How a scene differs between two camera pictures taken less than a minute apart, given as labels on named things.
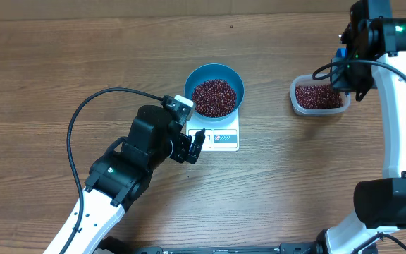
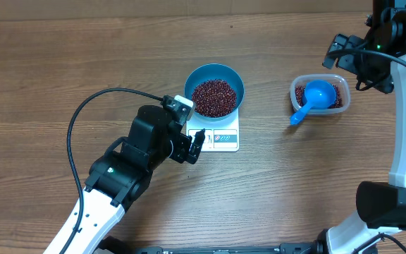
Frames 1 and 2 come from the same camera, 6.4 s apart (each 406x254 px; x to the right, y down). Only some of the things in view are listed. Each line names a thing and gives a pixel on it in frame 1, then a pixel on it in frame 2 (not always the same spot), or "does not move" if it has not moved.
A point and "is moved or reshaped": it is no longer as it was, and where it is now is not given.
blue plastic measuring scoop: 341,53 is moved or reshaped
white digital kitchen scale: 219,136 does not move
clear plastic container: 316,97 does not move
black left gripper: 182,143 does not move
